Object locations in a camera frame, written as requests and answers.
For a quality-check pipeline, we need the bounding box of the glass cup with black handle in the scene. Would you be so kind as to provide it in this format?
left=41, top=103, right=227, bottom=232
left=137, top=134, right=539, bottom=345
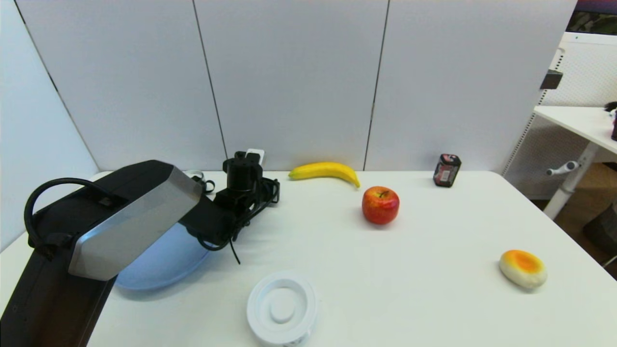
left=186, top=170, right=215, bottom=193

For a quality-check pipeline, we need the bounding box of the thick black arm cable loop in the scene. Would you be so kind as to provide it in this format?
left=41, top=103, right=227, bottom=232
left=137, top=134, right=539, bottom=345
left=24, top=178, right=116, bottom=261

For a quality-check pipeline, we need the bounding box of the blue oval plate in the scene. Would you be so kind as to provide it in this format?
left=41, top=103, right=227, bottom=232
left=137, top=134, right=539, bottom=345
left=116, top=222, right=211, bottom=291

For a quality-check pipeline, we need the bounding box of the white pegboard panel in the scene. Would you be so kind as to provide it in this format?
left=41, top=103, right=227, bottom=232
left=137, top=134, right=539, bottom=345
left=501, top=32, right=617, bottom=200

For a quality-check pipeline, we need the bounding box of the small dark red-labelled jar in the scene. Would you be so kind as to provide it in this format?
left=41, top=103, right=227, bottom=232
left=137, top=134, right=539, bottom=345
left=433, top=154, right=462, bottom=188

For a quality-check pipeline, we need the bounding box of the white desk leg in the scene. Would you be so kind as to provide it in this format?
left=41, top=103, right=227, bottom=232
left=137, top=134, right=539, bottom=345
left=543, top=142, right=601, bottom=221

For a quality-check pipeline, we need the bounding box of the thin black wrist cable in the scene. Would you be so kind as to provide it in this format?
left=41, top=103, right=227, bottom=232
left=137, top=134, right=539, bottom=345
left=197, top=179, right=281, bottom=265

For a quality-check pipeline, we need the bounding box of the red apple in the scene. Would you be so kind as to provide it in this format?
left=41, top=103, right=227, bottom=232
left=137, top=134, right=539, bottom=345
left=362, top=186, right=400, bottom=225

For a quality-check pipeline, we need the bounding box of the small black box on pegboard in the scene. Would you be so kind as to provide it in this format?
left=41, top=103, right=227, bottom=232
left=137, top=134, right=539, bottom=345
left=540, top=69, right=563, bottom=90

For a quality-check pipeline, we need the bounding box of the yellow banana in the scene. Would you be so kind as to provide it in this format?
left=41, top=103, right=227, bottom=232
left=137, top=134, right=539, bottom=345
left=289, top=162, right=361, bottom=188

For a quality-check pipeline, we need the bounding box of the white desk top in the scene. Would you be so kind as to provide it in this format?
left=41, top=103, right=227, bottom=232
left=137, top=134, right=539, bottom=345
left=534, top=106, right=617, bottom=156

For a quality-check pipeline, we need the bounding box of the round orange-topped bread bun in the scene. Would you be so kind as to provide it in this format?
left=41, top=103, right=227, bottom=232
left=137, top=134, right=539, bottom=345
left=499, top=249, right=548, bottom=290

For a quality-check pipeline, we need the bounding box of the dark object on desk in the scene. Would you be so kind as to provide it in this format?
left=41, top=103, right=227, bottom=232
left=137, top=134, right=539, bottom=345
left=604, top=101, right=617, bottom=142

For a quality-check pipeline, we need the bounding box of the white desk crank handle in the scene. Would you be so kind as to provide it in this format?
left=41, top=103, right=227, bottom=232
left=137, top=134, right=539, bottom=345
left=546, top=161, right=578, bottom=176

